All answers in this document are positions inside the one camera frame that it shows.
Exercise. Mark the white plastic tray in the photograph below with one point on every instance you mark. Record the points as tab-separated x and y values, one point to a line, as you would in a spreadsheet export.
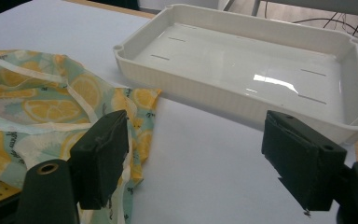
236	68

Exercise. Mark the white metal desk frame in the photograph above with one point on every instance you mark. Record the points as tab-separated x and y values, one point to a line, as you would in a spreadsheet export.
323	5

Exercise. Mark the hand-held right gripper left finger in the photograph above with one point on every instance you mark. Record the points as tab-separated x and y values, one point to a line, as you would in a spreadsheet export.
101	158

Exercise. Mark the white table mat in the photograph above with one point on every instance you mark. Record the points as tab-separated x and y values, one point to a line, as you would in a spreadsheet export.
214	161

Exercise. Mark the lemon print cloth bag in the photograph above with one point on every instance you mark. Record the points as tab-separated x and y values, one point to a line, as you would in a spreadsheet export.
49	102

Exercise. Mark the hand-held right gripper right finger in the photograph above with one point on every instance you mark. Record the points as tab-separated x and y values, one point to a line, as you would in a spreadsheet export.
304	161

